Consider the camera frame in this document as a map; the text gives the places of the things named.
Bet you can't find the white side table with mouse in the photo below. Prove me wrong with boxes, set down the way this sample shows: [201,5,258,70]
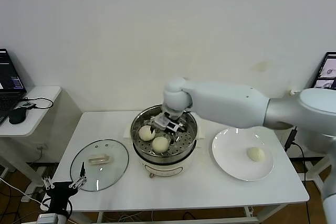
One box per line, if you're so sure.
[0,86,62,187]

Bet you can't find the black cable with adapter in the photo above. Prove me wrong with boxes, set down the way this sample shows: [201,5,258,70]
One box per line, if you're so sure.
[284,126,307,183]

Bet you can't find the grey laptop camera views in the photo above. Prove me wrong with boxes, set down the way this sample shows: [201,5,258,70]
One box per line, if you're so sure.
[313,52,336,90]

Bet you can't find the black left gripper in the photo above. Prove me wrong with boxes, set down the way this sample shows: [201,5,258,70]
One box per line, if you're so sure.
[41,162,88,216]

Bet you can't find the cream electric cooking pot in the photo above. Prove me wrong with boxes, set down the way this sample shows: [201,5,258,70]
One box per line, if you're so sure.
[123,124,206,180]

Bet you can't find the stainless steel steamer basket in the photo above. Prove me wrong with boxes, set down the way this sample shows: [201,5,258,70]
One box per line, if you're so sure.
[130,104,199,158]

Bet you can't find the white cable bundle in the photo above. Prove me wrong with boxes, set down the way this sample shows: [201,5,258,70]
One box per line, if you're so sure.
[115,213,138,222]

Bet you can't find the black looped usb cable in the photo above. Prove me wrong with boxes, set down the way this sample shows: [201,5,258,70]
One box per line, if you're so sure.
[19,97,55,110]

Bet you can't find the round glass pot lid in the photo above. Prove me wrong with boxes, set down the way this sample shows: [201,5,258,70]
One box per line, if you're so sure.
[70,139,130,192]

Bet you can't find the white round plate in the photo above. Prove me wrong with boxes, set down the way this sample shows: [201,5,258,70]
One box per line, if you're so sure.
[212,128,275,182]

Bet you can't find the black computer mouse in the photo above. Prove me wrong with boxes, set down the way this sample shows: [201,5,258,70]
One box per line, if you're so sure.
[8,108,28,125]

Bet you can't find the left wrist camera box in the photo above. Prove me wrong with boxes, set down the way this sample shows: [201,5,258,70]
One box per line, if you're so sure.
[37,213,63,224]

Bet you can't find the black laptop dark screen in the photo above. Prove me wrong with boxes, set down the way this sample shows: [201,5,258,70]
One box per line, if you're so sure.
[0,48,28,126]

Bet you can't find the white steamed baozi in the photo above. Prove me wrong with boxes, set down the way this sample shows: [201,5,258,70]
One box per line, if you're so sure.
[246,147,265,162]
[138,125,155,142]
[152,136,170,154]

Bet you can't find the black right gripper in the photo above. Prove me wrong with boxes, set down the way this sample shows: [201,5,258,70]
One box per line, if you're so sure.
[148,106,186,145]

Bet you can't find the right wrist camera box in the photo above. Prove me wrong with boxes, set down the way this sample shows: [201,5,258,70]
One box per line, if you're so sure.
[154,115,171,130]

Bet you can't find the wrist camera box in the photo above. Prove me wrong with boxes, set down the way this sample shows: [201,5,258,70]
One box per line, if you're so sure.
[154,115,171,130]
[37,213,63,224]

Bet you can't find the white main table frame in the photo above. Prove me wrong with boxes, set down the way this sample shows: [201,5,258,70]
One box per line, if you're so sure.
[97,209,263,224]

